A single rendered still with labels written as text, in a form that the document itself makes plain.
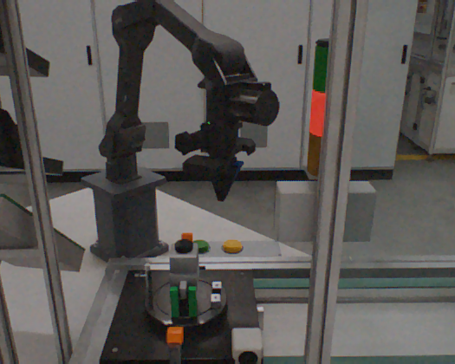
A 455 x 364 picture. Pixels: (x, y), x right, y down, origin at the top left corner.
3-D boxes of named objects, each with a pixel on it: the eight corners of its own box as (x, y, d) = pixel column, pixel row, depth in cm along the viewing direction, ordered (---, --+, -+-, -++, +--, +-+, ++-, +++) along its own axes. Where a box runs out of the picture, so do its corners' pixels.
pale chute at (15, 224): (15, 266, 87) (21, 243, 89) (80, 272, 85) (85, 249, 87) (-96, 217, 62) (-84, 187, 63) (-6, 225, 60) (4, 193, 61)
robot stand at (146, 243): (136, 231, 127) (130, 163, 120) (170, 250, 118) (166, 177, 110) (88, 250, 117) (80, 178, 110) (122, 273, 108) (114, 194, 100)
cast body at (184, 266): (173, 269, 79) (172, 233, 77) (198, 269, 79) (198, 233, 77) (168, 299, 71) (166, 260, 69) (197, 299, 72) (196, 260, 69)
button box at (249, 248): (185, 263, 104) (184, 239, 102) (277, 263, 104) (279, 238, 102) (183, 282, 98) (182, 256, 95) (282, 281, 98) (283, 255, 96)
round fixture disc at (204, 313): (150, 284, 85) (149, 275, 84) (226, 283, 85) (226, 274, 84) (138, 336, 72) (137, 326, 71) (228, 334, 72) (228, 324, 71)
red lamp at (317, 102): (305, 126, 57) (308, 87, 55) (346, 126, 57) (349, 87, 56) (314, 138, 53) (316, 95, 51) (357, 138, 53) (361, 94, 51)
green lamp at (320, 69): (308, 86, 55) (311, 43, 54) (349, 86, 56) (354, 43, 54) (316, 94, 51) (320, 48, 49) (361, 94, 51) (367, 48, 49)
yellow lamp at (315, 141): (303, 164, 59) (305, 127, 57) (341, 164, 59) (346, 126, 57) (310, 178, 55) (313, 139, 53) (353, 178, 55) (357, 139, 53)
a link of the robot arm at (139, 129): (111, 1, 88) (129, 11, 85) (142, 0, 93) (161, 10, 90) (102, 146, 105) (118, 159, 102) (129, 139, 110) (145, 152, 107)
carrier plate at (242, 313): (128, 278, 90) (127, 269, 89) (251, 276, 90) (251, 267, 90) (100, 371, 68) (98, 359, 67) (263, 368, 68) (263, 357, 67)
